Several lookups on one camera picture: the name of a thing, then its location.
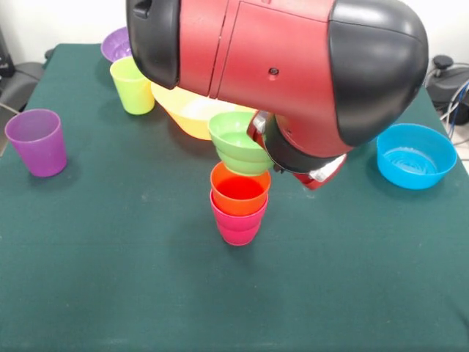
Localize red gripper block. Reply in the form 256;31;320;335
245;111;348;191

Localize orange-red cup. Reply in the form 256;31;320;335
209;161;273;217

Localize small ribbed green bowl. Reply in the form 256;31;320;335
207;111;275;178

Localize pink cup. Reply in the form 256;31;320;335
209;190;270;247

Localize large orange bowl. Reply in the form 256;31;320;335
150;81;258;142

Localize shallow blue bowl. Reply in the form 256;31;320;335
376;122;458;191

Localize dark green tablecloth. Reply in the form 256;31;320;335
0;43;469;352

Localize green cup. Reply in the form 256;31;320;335
109;56;156;116

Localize purple bowl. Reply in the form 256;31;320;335
100;26;132;64

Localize purple cup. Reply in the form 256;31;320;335
4;109;68;178

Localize tangle of cables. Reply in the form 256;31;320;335
439;82;469;144

